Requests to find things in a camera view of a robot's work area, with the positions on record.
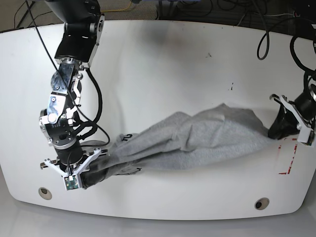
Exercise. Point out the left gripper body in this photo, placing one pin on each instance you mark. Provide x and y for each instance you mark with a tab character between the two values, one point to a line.
306	101

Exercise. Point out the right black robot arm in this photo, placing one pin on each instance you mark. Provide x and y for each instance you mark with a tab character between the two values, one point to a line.
60	121

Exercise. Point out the red tape marking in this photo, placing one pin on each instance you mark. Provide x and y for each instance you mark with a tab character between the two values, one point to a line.
285	155

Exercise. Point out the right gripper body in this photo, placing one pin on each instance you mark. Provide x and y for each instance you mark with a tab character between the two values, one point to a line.
68	153

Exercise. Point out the left table grommet hole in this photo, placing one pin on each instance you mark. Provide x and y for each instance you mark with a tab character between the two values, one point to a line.
45	193

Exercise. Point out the right table grommet hole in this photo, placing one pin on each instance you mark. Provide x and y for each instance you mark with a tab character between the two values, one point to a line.
262	203

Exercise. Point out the table grommet hole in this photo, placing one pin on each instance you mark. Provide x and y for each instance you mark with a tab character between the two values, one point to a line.
45	193
262	203

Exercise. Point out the grey t-shirt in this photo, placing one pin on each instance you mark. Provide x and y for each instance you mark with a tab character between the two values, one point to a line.
181	141

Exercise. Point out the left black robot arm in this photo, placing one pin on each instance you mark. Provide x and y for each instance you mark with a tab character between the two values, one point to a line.
311	37

